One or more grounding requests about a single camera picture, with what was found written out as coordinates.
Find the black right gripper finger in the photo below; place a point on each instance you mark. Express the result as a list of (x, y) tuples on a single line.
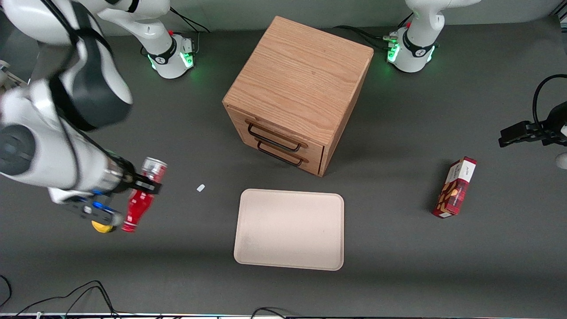
[(148, 185)]

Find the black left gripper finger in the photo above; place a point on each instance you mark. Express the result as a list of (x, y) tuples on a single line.
[(518, 127), (516, 139)]

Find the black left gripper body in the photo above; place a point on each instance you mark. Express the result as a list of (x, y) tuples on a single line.
[(554, 122)]

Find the yellow lemon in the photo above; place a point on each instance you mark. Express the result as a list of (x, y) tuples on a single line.
[(102, 228)]

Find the beige rectangular tray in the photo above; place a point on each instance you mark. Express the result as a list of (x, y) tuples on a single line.
[(290, 230)]

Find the wooden drawer cabinet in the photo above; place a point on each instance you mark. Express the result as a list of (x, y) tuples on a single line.
[(301, 75)]

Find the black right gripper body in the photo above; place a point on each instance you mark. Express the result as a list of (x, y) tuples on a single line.
[(127, 178)]

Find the small white scrap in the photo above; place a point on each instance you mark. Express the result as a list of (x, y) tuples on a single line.
[(200, 188)]

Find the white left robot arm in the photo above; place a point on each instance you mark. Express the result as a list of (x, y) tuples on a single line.
[(418, 40)]

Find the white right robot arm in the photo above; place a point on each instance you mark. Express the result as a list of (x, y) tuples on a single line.
[(44, 146)]

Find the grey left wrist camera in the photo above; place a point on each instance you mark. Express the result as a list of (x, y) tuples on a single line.
[(562, 161)]

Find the red cookie box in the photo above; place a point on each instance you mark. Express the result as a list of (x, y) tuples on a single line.
[(456, 188)]

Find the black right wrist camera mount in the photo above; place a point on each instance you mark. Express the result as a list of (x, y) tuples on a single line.
[(93, 210)]

